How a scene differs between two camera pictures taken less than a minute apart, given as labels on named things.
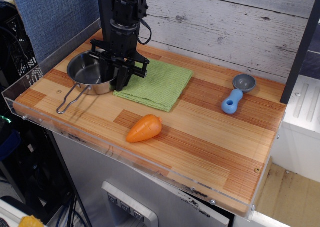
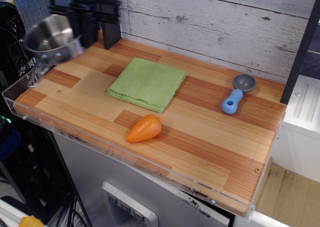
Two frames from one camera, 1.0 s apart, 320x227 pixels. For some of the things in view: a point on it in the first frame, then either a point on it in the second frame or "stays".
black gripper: [123, 46] to [88, 5]
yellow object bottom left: [30, 221] stays
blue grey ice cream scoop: [242, 83] stays
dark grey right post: [303, 47] stays
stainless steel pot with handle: [84, 69] to [50, 42]
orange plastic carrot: [148, 127] stays
